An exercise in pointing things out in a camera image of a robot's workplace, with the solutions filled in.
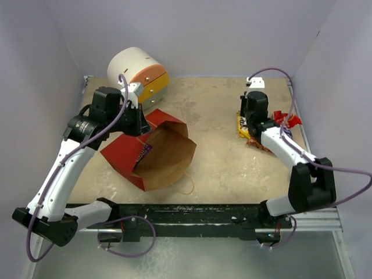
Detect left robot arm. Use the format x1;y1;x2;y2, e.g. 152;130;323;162
12;83;151;246

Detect round mini drawer cabinet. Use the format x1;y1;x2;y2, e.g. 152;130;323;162
107;47;169;110

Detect red candy bag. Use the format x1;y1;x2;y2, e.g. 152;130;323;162
246;110;303;154

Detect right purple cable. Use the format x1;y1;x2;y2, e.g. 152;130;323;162
249;68;372;209

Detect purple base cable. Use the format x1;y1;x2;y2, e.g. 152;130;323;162
96;215;158;259

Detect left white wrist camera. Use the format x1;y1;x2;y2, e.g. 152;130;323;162
118;82;144;109

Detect purple candy pack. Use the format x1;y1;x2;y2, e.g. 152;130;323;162
135;143;153;167

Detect yellow m&m's pack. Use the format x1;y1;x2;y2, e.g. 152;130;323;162
237;111;251;140

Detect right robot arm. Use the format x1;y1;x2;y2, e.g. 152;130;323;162
240;91;336;227

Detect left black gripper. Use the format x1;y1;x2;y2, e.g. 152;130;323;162
107;102;152;137

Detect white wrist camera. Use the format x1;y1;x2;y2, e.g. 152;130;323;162
118;82;144;109
246;77;265;89

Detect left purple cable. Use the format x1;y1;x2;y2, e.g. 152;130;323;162
26;74;128;263

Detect red brown paper bag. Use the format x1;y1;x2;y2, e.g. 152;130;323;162
101;109;196;191

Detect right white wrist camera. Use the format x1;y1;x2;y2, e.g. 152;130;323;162
246;77;265;89

